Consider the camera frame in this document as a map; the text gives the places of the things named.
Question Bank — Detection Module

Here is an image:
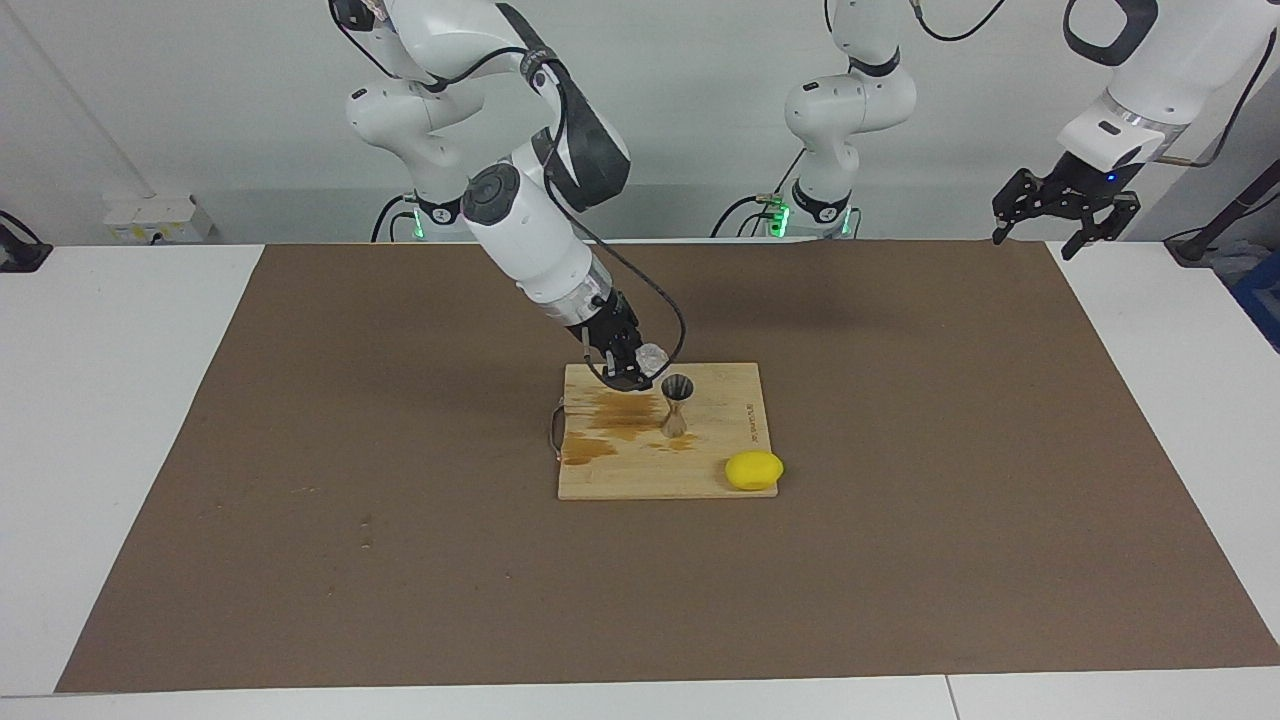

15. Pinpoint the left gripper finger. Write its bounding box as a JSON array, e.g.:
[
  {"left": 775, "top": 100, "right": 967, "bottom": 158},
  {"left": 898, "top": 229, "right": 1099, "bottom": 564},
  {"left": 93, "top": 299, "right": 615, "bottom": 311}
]
[
  {"left": 992, "top": 168, "right": 1051, "bottom": 246},
  {"left": 1062, "top": 195, "right": 1141, "bottom": 261}
]

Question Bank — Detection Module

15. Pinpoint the steel double jigger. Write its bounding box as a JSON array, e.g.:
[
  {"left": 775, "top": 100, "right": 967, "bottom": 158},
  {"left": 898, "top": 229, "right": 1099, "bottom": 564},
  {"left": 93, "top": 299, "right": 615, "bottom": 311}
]
[{"left": 660, "top": 374, "right": 698, "bottom": 439}]

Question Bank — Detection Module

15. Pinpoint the stained wooden cutting board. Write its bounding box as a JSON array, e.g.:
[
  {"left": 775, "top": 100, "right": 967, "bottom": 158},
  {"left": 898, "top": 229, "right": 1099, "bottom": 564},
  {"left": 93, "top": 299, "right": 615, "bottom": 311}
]
[{"left": 547, "top": 362, "right": 779, "bottom": 501}]

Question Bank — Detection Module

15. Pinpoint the black stand pole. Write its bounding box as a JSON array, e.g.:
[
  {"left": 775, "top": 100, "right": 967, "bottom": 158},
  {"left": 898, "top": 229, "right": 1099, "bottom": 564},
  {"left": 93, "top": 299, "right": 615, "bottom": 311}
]
[{"left": 1163, "top": 158, "right": 1280, "bottom": 267}]

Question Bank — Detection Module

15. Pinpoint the yellow lemon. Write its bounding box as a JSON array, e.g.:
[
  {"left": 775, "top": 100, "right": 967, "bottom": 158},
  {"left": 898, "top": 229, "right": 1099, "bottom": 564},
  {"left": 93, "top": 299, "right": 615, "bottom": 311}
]
[{"left": 724, "top": 450, "right": 785, "bottom": 492}]

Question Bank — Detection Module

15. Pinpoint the blue box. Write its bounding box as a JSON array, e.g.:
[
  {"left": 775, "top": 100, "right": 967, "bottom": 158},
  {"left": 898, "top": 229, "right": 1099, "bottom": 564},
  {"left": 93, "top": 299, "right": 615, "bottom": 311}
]
[{"left": 1228, "top": 248, "right": 1280, "bottom": 353}]

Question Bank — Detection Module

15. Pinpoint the brown table mat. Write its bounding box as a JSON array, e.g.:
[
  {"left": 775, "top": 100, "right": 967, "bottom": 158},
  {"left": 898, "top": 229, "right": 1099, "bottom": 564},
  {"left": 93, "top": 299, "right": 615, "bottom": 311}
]
[{"left": 55, "top": 240, "right": 1280, "bottom": 694}]

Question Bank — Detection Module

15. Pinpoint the black table clamp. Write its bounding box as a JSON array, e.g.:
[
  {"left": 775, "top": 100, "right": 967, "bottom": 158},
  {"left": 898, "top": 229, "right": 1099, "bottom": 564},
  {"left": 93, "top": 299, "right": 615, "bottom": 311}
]
[{"left": 0, "top": 210, "right": 53, "bottom": 273}]

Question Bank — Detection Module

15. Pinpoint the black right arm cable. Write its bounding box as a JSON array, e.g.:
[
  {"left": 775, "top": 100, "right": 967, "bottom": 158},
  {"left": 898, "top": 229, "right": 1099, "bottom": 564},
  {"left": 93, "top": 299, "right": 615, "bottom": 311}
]
[{"left": 330, "top": 0, "right": 689, "bottom": 387}]

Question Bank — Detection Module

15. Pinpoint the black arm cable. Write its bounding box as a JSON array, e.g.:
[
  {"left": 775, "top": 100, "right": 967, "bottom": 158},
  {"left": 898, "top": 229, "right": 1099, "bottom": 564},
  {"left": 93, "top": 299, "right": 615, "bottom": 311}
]
[
  {"left": 330, "top": 0, "right": 689, "bottom": 387},
  {"left": 825, "top": 0, "right": 1280, "bottom": 169}
]

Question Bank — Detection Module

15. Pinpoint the black left base cable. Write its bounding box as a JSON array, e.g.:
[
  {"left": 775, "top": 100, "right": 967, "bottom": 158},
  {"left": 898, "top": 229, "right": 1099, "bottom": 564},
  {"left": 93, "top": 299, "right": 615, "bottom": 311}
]
[{"left": 710, "top": 148, "right": 807, "bottom": 239}]

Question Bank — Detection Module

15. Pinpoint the black base cable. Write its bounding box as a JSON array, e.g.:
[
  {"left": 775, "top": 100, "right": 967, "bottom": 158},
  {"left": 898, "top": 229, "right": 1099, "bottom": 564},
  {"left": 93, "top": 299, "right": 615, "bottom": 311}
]
[
  {"left": 710, "top": 148, "right": 807, "bottom": 239},
  {"left": 370, "top": 193, "right": 417, "bottom": 243}
]

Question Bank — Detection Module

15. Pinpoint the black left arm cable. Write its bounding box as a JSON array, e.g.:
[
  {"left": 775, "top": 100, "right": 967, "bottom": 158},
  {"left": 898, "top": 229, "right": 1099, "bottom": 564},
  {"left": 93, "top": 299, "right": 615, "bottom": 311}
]
[{"left": 825, "top": 0, "right": 1280, "bottom": 169}]

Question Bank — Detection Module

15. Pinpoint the black right base cable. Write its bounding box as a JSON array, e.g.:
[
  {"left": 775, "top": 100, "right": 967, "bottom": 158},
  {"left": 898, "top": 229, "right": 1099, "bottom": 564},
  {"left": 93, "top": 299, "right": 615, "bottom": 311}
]
[{"left": 370, "top": 193, "right": 417, "bottom": 243}]

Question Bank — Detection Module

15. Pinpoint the white wall socket box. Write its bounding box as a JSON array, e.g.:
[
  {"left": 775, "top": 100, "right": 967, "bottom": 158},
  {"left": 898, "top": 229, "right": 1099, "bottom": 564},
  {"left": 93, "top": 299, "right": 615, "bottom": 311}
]
[{"left": 103, "top": 193, "right": 214, "bottom": 245}]

